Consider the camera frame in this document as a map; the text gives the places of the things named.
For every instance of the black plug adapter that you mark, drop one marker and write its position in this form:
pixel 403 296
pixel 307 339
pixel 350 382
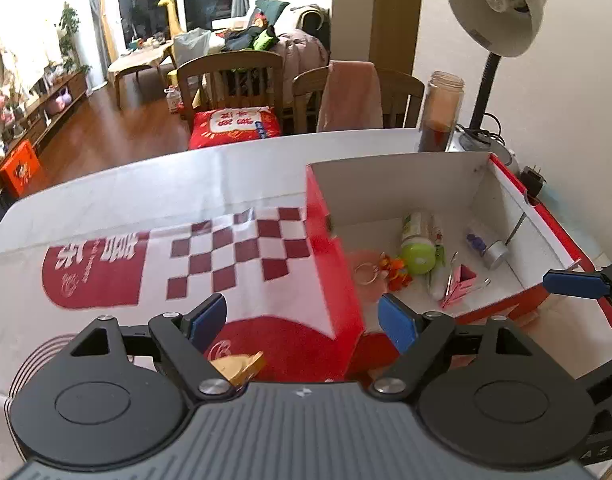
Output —
pixel 531 180

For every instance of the yellow small carton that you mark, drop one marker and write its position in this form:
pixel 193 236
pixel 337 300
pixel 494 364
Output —
pixel 236 367

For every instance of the pink towel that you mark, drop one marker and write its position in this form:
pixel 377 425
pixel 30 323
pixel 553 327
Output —
pixel 351 97

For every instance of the wooden door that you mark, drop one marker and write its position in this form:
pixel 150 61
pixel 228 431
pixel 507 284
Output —
pixel 395 10

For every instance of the white plastic bag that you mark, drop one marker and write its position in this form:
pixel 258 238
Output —
pixel 191 47

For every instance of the clear bottle with green cap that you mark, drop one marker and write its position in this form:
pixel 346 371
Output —
pixel 418 250

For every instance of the red printed cushion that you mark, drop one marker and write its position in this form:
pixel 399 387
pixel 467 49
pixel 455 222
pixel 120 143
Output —
pixel 236 127

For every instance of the pink heart-shaped dish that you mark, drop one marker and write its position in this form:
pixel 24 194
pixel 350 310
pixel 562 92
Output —
pixel 368 290

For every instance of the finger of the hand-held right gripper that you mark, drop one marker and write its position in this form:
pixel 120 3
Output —
pixel 608 375
pixel 575 282

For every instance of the orange binder clip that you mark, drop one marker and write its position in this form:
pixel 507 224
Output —
pixel 460 280

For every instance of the wooden dining chair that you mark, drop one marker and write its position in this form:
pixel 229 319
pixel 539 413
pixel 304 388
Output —
pixel 400 100
pixel 231 85

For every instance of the small red toy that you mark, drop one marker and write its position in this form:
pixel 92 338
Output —
pixel 395 272

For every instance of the red cardboard box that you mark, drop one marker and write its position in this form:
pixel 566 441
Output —
pixel 336 285

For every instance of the green potted plant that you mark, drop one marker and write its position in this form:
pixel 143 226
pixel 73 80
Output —
pixel 71 35

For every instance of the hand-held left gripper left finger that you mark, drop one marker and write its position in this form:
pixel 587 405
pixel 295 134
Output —
pixel 208 317

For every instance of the wooden TV cabinet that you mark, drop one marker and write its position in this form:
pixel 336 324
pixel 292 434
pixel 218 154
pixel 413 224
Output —
pixel 31 115

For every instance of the glass jar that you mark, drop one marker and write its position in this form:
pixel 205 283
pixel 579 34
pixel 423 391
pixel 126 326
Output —
pixel 440 115

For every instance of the small bottle with red label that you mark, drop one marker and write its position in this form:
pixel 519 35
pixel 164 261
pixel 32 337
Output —
pixel 173 100

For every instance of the white tube with green label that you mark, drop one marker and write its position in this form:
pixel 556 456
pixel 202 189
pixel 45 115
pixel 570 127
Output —
pixel 439 270

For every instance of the grey desk lamp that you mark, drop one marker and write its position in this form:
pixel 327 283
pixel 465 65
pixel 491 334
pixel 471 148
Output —
pixel 490 15

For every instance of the sofa with clothes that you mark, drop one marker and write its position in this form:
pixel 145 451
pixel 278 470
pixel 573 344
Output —
pixel 286 35

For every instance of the orange crate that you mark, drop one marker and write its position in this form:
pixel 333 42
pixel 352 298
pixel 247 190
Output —
pixel 18 167

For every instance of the yellow giraffe toy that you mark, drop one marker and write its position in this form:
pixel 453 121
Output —
pixel 172 12

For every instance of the hanging pale clothes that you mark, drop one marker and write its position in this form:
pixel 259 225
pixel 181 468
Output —
pixel 21 60

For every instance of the wooden coffee table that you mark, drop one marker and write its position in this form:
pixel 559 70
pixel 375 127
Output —
pixel 136 62

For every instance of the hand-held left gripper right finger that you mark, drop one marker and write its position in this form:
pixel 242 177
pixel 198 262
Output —
pixel 398 322

